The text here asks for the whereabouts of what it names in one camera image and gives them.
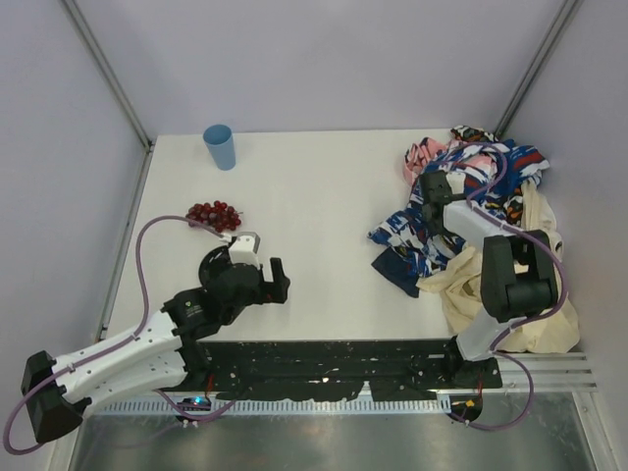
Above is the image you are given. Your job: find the multicolour patterned cloth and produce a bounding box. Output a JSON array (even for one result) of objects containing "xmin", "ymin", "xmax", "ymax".
[{"xmin": 450, "ymin": 125, "xmax": 497, "ymax": 143}]

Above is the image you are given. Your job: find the perforated metal cable rail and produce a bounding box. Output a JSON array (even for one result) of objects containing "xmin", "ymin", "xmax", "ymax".
[{"xmin": 100, "ymin": 394, "xmax": 450, "ymax": 417}]

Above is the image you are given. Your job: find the blue white patterned cloth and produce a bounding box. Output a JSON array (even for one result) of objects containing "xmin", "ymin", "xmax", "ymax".
[{"xmin": 368, "ymin": 140, "xmax": 550, "ymax": 298}]

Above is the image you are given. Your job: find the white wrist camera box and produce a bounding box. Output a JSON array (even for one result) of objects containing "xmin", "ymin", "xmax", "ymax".
[{"xmin": 228, "ymin": 232, "xmax": 261, "ymax": 270}]

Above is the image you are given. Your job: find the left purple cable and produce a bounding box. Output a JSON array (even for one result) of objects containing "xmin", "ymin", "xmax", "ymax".
[{"xmin": 2, "ymin": 215, "xmax": 236, "ymax": 452}]

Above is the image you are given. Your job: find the blue plastic cup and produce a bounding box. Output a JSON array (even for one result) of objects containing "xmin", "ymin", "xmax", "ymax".
[{"xmin": 203, "ymin": 124, "xmax": 236, "ymax": 171}]

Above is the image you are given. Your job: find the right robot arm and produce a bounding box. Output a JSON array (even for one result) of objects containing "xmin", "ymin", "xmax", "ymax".
[{"xmin": 418, "ymin": 171, "xmax": 559, "ymax": 381}]

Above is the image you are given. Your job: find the cream cloth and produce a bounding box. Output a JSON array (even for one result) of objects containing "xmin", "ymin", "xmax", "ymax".
[{"xmin": 414, "ymin": 182, "xmax": 581, "ymax": 354}]

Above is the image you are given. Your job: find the pink cloth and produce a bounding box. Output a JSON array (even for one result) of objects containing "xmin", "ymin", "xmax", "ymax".
[{"xmin": 403, "ymin": 137, "xmax": 497, "ymax": 186}]

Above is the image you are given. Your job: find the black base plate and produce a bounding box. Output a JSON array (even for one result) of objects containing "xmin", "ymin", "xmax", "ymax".
[{"xmin": 191, "ymin": 340, "xmax": 502, "ymax": 402}]

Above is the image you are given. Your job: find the purple cable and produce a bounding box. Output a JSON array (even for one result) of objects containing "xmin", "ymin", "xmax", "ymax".
[
  {"xmin": 431, "ymin": 145, "xmax": 570, "ymax": 431},
  {"xmin": 2, "ymin": 215, "xmax": 236, "ymax": 452}
]

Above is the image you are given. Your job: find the red grape bunch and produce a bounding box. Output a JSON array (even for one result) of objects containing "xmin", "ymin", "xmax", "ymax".
[{"xmin": 185, "ymin": 200, "xmax": 242, "ymax": 233}]

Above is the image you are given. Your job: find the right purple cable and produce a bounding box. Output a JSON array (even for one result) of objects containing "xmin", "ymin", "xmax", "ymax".
[{"xmin": 431, "ymin": 145, "xmax": 570, "ymax": 431}]

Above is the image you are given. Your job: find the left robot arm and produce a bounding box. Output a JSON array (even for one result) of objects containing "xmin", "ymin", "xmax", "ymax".
[{"xmin": 21, "ymin": 248, "xmax": 290, "ymax": 445}]

